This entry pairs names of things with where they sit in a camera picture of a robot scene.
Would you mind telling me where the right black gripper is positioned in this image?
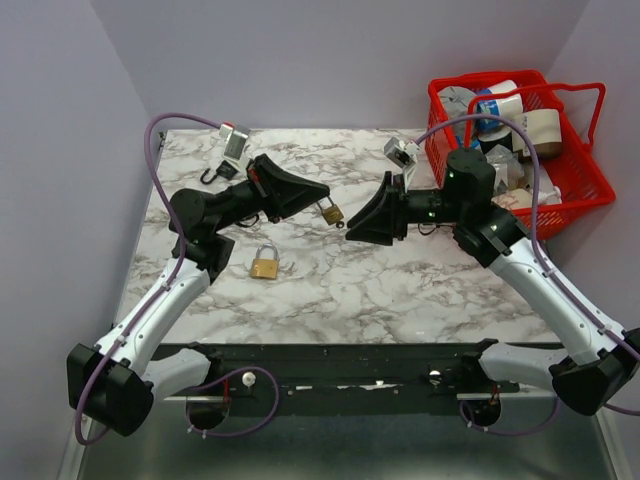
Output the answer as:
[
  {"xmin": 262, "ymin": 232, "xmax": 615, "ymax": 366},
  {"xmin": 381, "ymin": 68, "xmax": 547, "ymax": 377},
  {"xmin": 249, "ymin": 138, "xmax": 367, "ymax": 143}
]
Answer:
[{"xmin": 346, "ymin": 171, "xmax": 466, "ymax": 247}]

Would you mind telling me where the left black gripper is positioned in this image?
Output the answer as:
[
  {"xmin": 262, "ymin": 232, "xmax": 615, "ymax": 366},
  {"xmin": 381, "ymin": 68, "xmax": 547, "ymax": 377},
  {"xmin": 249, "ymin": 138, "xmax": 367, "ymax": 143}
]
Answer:
[{"xmin": 211, "ymin": 155, "xmax": 330, "ymax": 234}]

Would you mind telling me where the small brass padlock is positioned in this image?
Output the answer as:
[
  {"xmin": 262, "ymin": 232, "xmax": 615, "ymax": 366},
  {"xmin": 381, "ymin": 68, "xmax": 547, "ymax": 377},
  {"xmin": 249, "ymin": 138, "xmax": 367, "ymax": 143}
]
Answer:
[{"xmin": 316, "ymin": 197, "xmax": 344, "ymax": 228}]

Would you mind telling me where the large brass padlock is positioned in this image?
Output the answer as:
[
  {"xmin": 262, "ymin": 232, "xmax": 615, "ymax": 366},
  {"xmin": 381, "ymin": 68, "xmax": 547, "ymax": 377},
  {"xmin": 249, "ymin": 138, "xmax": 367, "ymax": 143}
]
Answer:
[{"xmin": 249, "ymin": 243, "xmax": 279, "ymax": 280}]

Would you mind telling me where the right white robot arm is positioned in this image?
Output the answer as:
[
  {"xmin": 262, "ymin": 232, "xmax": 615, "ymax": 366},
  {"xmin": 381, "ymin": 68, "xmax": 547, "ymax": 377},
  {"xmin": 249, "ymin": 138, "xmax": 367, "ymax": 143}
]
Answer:
[{"xmin": 346, "ymin": 148, "xmax": 639, "ymax": 416}]

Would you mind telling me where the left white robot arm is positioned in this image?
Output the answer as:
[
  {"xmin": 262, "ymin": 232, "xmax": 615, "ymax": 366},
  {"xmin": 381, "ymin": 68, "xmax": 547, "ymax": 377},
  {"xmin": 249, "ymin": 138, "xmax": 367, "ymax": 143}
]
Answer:
[{"xmin": 66, "ymin": 155, "xmax": 330, "ymax": 436}]

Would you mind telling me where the black padlock with keys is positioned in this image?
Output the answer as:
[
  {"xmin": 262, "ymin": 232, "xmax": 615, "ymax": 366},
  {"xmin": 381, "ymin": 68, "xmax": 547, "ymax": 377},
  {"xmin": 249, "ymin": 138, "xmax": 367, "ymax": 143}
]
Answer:
[{"xmin": 199, "ymin": 160, "xmax": 238, "ymax": 185}]

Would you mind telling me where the clear plastic bag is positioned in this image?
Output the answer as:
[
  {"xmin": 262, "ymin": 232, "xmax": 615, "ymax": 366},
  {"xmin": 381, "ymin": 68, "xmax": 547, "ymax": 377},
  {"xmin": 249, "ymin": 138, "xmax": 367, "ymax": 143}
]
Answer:
[{"xmin": 486, "ymin": 145, "xmax": 524, "ymax": 196}]

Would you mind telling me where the beige lotion pump bottle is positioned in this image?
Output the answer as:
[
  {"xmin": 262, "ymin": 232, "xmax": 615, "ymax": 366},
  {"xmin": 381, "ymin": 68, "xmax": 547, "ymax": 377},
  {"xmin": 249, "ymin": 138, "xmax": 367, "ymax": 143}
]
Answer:
[{"xmin": 492, "ymin": 187, "xmax": 562, "ymax": 211}]

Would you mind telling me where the grey crumpled bag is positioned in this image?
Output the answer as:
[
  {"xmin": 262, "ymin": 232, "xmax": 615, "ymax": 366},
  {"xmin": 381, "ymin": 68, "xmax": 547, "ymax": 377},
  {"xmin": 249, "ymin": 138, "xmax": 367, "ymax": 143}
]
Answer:
[{"xmin": 438, "ymin": 86, "xmax": 475, "ymax": 119}]

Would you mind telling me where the white blue paper cup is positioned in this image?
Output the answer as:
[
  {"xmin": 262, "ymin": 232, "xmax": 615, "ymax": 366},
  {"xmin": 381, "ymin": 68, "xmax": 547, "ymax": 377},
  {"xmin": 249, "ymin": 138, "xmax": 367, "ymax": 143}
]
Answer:
[{"xmin": 476, "ymin": 79, "xmax": 524, "ymax": 133}]

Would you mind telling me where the red plastic basket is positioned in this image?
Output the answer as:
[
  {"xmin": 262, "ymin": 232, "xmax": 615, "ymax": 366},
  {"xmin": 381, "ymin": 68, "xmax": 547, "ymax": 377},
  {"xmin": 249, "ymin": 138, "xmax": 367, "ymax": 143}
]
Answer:
[{"xmin": 428, "ymin": 70, "xmax": 615, "ymax": 240}]

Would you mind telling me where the beige tape roll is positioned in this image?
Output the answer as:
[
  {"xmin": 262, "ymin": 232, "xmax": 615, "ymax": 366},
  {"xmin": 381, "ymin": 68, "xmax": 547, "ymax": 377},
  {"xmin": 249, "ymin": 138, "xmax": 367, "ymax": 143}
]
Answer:
[{"xmin": 513, "ymin": 109, "xmax": 563, "ymax": 159}]

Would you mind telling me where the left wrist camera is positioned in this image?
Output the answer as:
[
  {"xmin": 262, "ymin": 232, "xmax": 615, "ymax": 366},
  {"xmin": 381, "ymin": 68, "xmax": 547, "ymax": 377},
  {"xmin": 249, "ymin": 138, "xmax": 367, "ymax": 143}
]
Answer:
[{"xmin": 219, "ymin": 122, "xmax": 251, "ymax": 174}]

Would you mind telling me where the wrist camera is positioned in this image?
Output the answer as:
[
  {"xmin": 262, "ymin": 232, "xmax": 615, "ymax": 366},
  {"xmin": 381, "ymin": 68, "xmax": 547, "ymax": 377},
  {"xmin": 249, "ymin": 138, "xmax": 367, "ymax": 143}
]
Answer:
[
  {"xmin": 383, "ymin": 137, "xmax": 420, "ymax": 191},
  {"xmin": 219, "ymin": 122, "xmax": 251, "ymax": 174}
]

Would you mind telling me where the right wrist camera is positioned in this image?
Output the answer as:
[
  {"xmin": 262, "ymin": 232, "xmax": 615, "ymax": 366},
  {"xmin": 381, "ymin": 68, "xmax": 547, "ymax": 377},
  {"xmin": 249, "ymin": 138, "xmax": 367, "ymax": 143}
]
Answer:
[{"xmin": 383, "ymin": 137, "xmax": 420, "ymax": 191}]

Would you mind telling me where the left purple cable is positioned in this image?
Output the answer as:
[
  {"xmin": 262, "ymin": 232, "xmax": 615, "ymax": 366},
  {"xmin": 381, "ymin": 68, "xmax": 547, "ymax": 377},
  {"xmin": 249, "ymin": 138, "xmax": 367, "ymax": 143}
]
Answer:
[{"xmin": 73, "ymin": 112, "xmax": 280, "ymax": 446}]

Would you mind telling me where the purple cable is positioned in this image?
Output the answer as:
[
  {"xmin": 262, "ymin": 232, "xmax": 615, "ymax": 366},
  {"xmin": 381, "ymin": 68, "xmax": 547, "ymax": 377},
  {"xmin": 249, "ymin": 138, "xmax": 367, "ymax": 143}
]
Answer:
[
  {"xmin": 409, "ymin": 113, "xmax": 640, "ymax": 437},
  {"xmin": 73, "ymin": 112, "xmax": 280, "ymax": 446}
]

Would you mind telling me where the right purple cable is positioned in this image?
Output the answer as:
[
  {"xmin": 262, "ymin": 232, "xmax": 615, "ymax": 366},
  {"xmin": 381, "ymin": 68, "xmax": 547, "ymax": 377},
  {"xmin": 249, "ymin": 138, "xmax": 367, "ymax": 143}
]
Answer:
[{"xmin": 409, "ymin": 113, "xmax": 640, "ymax": 437}]

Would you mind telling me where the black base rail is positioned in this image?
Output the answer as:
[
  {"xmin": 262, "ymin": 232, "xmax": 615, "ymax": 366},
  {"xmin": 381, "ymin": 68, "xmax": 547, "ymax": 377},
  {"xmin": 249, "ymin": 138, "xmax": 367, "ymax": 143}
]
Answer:
[{"xmin": 180, "ymin": 340, "xmax": 524, "ymax": 417}]

